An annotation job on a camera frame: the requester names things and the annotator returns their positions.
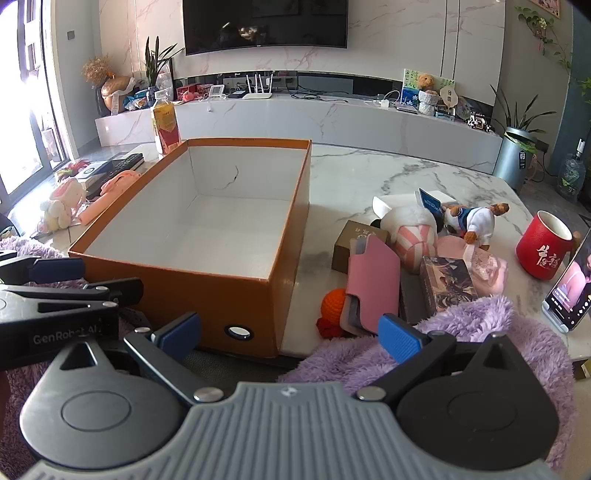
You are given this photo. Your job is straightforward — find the white phone stand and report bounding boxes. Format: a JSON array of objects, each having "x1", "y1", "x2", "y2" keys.
[{"x1": 545, "y1": 305, "x2": 591, "y2": 336}]

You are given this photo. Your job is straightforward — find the long-leaf green plant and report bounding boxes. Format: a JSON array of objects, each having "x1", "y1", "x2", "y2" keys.
[{"x1": 489, "y1": 85, "x2": 559, "y2": 154}]

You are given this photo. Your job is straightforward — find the blue paper tag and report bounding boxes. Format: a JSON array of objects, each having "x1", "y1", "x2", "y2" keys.
[{"x1": 418, "y1": 188, "x2": 447, "y2": 217}]

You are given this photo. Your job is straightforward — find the small brown box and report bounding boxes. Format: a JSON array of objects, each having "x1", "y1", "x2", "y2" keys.
[{"x1": 331, "y1": 220, "x2": 391, "y2": 275}]

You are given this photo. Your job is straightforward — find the pink plastic pouch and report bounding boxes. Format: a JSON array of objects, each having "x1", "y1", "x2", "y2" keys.
[{"x1": 436, "y1": 235, "x2": 509, "y2": 297}]

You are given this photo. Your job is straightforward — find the white marble tv cabinet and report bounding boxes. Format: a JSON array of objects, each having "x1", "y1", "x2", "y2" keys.
[{"x1": 95, "y1": 90, "x2": 504, "y2": 176}]

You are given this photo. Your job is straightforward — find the water jug with pump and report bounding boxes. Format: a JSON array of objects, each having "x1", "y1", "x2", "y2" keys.
[{"x1": 556, "y1": 138, "x2": 590, "y2": 202}]

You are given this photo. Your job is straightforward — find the dried flower bunch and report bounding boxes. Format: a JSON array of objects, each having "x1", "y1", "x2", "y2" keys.
[{"x1": 82, "y1": 55, "x2": 112, "y2": 86}]

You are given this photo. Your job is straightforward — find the tall green potted plant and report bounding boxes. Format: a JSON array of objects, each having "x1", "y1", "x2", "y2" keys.
[{"x1": 139, "y1": 37, "x2": 185, "y2": 89}]

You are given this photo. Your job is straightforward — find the pink phone case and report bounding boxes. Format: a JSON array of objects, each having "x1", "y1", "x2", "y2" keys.
[{"x1": 339, "y1": 237, "x2": 402, "y2": 336}]

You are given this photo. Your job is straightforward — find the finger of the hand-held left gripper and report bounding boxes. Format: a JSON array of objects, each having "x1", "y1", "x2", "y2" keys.
[
  {"x1": 0, "y1": 277, "x2": 145, "y2": 319},
  {"x1": 0, "y1": 256, "x2": 87, "y2": 286}
]

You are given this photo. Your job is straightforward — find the black remote control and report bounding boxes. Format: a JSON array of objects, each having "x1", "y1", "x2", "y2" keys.
[{"x1": 85, "y1": 153, "x2": 145, "y2": 197}]

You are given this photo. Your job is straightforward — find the red cup wooden handle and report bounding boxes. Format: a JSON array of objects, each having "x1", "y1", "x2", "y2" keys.
[{"x1": 516, "y1": 210, "x2": 584, "y2": 281}]

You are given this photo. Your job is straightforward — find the smartphone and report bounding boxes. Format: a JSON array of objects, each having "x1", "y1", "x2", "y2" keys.
[{"x1": 542, "y1": 228, "x2": 591, "y2": 330}]

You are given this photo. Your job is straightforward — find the pink rabbit plush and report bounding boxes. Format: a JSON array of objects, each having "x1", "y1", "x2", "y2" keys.
[{"x1": 37, "y1": 178, "x2": 88, "y2": 232}]

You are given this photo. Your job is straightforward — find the hanging vine plant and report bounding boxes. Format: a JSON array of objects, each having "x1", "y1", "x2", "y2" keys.
[{"x1": 515, "y1": 4, "x2": 574, "y2": 85}]

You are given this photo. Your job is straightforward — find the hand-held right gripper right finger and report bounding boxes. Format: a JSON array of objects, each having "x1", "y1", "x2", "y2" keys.
[{"x1": 355, "y1": 314, "x2": 537, "y2": 403}]

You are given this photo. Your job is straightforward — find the glass balcony door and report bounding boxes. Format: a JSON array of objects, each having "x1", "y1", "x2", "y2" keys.
[{"x1": 0, "y1": 0, "x2": 71, "y2": 197}]

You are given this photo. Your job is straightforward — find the orange crochet ball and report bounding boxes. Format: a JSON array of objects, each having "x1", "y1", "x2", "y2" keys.
[{"x1": 316, "y1": 288, "x2": 350, "y2": 340}]

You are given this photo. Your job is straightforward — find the white wooden ornament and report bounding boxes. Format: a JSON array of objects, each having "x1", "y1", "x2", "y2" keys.
[{"x1": 438, "y1": 88, "x2": 459, "y2": 117}]

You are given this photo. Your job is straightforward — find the orange cardboard box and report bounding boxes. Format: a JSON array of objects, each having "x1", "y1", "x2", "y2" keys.
[{"x1": 68, "y1": 137, "x2": 313, "y2": 359}]

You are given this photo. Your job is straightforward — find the television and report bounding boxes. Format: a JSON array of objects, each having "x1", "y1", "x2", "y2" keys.
[{"x1": 182, "y1": 0, "x2": 350, "y2": 57}]

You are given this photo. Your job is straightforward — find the white router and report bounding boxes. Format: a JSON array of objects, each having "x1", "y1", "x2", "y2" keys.
[{"x1": 242, "y1": 71, "x2": 276, "y2": 100}]

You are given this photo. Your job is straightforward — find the painted picture card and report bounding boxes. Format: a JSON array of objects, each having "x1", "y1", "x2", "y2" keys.
[{"x1": 401, "y1": 69, "x2": 456, "y2": 110}]

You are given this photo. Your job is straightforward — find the grey metal bin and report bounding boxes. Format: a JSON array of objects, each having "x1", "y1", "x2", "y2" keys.
[{"x1": 493, "y1": 128, "x2": 537, "y2": 193}]

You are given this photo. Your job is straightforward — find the gold vase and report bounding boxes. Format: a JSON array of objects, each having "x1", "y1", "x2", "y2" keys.
[{"x1": 100, "y1": 76, "x2": 134, "y2": 116}]

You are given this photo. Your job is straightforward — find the white plush toy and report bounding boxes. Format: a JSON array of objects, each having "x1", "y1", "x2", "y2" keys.
[{"x1": 375, "y1": 205, "x2": 444, "y2": 269}]

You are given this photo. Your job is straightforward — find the pink toy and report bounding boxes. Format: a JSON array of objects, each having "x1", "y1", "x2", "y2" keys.
[{"x1": 99, "y1": 170, "x2": 142, "y2": 199}]

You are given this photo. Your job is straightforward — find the white woven basket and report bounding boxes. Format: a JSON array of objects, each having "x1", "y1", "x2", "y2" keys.
[{"x1": 418, "y1": 90, "x2": 440, "y2": 116}]

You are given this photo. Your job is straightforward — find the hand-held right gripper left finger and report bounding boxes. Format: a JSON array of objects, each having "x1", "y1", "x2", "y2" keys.
[{"x1": 44, "y1": 311, "x2": 227, "y2": 408}]

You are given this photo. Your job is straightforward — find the wall picture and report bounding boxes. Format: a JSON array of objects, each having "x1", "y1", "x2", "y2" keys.
[{"x1": 526, "y1": 0, "x2": 562, "y2": 19}]

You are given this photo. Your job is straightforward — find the dark printed box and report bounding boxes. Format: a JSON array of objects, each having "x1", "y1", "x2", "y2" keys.
[{"x1": 399, "y1": 255, "x2": 479, "y2": 324}]

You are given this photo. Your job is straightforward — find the dog plush toy blue shirt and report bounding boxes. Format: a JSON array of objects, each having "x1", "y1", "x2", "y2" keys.
[{"x1": 441, "y1": 202, "x2": 511, "y2": 251}]

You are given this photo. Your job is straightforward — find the snack bags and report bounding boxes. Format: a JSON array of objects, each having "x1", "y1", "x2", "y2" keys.
[{"x1": 122, "y1": 88, "x2": 156, "y2": 112}]

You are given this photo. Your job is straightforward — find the orange juice carton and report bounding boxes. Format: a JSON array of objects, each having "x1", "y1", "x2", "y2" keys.
[{"x1": 151, "y1": 90, "x2": 182, "y2": 156}]

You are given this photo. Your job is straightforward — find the pink tube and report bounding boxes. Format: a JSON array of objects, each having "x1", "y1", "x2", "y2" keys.
[{"x1": 78, "y1": 191, "x2": 117, "y2": 225}]

